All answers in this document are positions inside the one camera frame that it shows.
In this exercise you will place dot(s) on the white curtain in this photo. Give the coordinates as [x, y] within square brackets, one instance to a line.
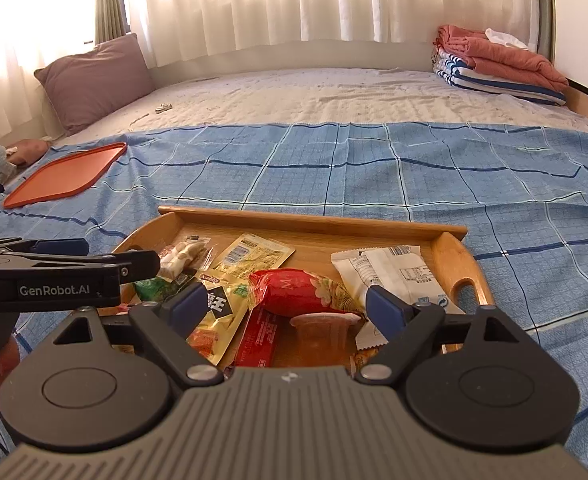
[274, 0]

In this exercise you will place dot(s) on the beige headboard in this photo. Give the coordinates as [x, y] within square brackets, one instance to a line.
[294, 57]

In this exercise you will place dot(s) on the green snack packet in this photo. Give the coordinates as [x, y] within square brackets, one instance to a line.
[156, 287]

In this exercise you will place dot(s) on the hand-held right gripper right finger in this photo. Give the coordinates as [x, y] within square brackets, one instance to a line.
[388, 310]

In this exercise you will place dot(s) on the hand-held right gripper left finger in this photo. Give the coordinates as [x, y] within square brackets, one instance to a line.
[189, 305]

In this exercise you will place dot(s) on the clear jelly cup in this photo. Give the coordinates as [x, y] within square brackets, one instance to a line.
[321, 340]

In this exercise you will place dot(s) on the white snack packet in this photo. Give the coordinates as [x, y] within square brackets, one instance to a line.
[398, 270]

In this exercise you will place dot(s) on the stack of folded blankets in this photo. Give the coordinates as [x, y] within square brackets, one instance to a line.
[513, 60]

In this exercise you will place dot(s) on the white quilted bedsheet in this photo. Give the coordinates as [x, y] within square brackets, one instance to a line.
[299, 95]

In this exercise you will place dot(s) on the blue white striped towel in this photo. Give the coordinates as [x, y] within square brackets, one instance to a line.
[473, 77]

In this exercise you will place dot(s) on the small metal item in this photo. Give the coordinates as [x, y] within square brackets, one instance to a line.
[164, 107]

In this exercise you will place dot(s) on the red puffed snack packet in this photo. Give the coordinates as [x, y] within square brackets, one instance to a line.
[294, 290]

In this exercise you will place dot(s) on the white folded cloth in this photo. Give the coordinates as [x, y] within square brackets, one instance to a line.
[503, 37]

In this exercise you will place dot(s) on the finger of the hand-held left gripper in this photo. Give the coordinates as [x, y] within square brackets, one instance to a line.
[139, 265]
[59, 246]

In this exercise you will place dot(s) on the brown soft item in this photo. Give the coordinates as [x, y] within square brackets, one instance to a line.
[29, 151]

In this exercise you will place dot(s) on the blue checked blanket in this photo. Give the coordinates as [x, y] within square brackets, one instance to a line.
[373, 170]

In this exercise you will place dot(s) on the purple pillow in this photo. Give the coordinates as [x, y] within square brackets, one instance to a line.
[99, 85]

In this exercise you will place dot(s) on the clear packet of white candy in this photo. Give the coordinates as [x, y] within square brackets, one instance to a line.
[181, 255]

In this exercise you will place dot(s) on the gold packet with black print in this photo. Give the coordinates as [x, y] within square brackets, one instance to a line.
[221, 320]

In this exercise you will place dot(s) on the gold snack packet with barcode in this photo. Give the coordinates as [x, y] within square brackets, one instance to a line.
[254, 255]

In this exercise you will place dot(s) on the orange plastic tray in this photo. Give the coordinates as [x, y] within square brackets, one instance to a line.
[59, 175]

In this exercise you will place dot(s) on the red biscuit packet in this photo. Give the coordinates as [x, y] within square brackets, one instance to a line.
[259, 340]

